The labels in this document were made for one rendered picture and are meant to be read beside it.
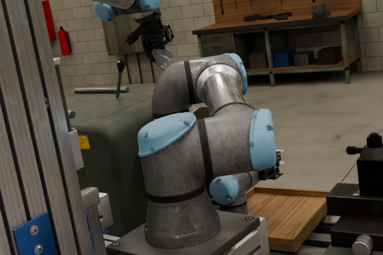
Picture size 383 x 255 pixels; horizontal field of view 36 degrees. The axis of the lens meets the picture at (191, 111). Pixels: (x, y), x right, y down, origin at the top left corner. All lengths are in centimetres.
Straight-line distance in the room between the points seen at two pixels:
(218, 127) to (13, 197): 38
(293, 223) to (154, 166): 82
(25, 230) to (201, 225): 32
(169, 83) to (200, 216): 47
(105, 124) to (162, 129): 76
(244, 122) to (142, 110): 90
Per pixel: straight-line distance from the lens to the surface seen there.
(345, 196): 166
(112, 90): 233
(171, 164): 110
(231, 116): 113
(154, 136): 109
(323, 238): 179
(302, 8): 864
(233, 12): 905
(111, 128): 183
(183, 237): 114
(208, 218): 116
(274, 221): 187
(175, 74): 150
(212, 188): 159
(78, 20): 1077
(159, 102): 152
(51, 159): 112
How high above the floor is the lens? 165
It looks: 13 degrees down
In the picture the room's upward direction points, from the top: 9 degrees counter-clockwise
